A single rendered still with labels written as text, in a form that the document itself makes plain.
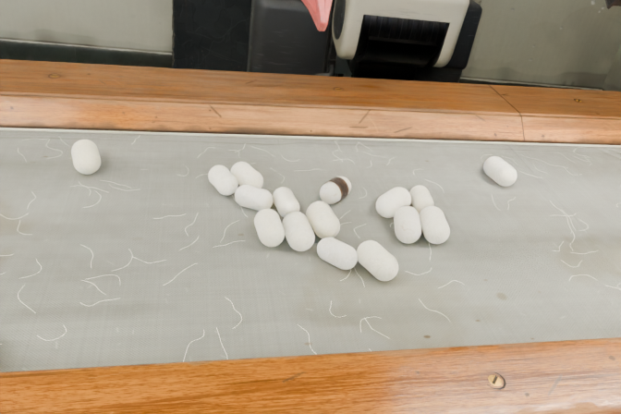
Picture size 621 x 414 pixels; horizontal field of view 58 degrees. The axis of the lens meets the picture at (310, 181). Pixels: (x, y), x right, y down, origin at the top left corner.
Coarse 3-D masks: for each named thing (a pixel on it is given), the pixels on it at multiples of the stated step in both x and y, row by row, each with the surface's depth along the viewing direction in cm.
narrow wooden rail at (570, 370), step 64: (0, 384) 27; (64, 384) 27; (128, 384) 28; (192, 384) 28; (256, 384) 29; (320, 384) 29; (384, 384) 30; (448, 384) 30; (512, 384) 31; (576, 384) 31
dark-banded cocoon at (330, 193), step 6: (348, 180) 48; (324, 186) 47; (330, 186) 47; (336, 186) 47; (348, 186) 48; (324, 192) 47; (330, 192) 47; (336, 192) 47; (348, 192) 48; (324, 198) 47; (330, 198) 47; (336, 198) 47
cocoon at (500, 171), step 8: (488, 160) 55; (496, 160) 54; (488, 168) 55; (496, 168) 54; (504, 168) 53; (512, 168) 53; (496, 176) 54; (504, 176) 53; (512, 176) 53; (504, 184) 54
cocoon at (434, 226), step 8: (424, 208) 46; (432, 208) 45; (424, 216) 45; (432, 216) 45; (440, 216) 45; (424, 224) 45; (432, 224) 44; (440, 224) 44; (424, 232) 44; (432, 232) 44; (440, 232) 44; (448, 232) 44; (432, 240) 44; (440, 240) 44
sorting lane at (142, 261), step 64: (0, 128) 52; (0, 192) 44; (64, 192) 45; (128, 192) 46; (192, 192) 47; (384, 192) 51; (448, 192) 52; (512, 192) 54; (576, 192) 55; (0, 256) 38; (64, 256) 38; (128, 256) 39; (192, 256) 40; (256, 256) 41; (448, 256) 44; (512, 256) 45; (576, 256) 46; (0, 320) 33; (64, 320) 34; (128, 320) 34; (192, 320) 35; (256, 320) 36; (320, 320) 36; (384, 320) 37; (448, 320) 38; (512, 320) 38; (576, 320) 39
